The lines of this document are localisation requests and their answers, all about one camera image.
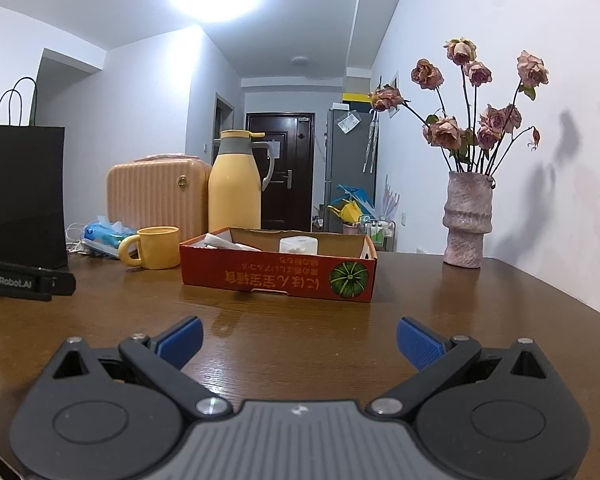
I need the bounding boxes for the grey interior door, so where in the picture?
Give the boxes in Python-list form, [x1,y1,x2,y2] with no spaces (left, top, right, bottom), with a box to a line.
[214,92,236,161]

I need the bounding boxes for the grey refrigerator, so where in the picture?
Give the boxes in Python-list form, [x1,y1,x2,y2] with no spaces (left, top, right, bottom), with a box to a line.
[324,102,378,233]

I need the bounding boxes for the yellow bag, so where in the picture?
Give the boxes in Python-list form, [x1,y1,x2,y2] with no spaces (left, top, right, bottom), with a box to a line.
[327,200,363,226]

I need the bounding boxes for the pink textured vase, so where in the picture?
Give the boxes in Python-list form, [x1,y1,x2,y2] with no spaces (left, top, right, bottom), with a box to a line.
[442,170,494,269]

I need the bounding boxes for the pink ribbed suitcase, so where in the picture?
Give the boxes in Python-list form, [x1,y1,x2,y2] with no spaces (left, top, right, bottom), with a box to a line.
[106,154,213,241]

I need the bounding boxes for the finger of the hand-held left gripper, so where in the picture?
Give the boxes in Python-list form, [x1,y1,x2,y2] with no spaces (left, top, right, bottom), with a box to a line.
[47,271,77,302]

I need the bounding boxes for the white plastic packet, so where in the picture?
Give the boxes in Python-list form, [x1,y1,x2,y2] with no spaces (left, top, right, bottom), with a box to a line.
[195,232,263,252]

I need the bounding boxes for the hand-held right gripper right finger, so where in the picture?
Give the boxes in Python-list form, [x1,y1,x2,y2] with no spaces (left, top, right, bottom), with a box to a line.
[369,316,548,418]

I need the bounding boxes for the hanging folded umbrella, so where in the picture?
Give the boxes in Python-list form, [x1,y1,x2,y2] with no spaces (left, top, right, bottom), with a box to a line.
[362,112,381,173]

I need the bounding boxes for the purple wall decal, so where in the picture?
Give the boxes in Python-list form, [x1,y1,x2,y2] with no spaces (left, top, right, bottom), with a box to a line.
[382,175,403,221]

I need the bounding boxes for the bunch of dried pink roses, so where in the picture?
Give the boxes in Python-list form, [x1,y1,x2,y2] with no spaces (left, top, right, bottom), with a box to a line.
[369,37,551,178]

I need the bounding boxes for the black paper bag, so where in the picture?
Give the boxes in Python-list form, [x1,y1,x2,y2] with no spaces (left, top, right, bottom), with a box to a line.
[0,76,68,271]

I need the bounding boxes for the dark entrance door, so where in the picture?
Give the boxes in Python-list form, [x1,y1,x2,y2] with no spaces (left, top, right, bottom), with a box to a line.
[246,111,315,231]

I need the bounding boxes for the yellow ceramic mug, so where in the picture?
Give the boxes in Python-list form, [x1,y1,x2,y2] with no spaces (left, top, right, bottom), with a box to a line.
[118,226,181,270]

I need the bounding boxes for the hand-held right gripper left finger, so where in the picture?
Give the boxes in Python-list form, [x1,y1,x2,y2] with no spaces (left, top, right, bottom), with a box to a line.
[52,316,233,421]

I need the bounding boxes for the yellow thermos jug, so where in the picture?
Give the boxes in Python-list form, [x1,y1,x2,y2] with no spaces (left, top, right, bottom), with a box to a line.
[208,130,275,233]

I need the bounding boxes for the blue plastic hanger rack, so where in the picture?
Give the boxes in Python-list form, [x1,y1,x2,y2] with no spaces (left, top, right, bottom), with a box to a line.
[336,185,373,211]

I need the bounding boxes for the white cables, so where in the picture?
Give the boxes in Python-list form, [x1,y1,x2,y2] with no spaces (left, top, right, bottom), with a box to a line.
[65,222,88,256]

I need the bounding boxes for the white plastic container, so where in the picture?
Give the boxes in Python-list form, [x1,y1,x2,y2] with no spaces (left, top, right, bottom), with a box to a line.
[279,235,318,255]

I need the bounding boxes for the wire rack cart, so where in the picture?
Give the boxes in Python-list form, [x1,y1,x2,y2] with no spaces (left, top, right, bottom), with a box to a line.
[362,217,397,252]

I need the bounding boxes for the red orange cardboard box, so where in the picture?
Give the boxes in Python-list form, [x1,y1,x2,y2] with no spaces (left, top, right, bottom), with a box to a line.
[179,226,378,303]

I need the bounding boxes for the yellow and black box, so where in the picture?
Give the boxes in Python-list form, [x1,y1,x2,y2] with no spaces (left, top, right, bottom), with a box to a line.
[343,92,376,111]

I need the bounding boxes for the blue tissue pack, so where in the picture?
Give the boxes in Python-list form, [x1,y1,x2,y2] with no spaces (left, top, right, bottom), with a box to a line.
[82,216,138,260]

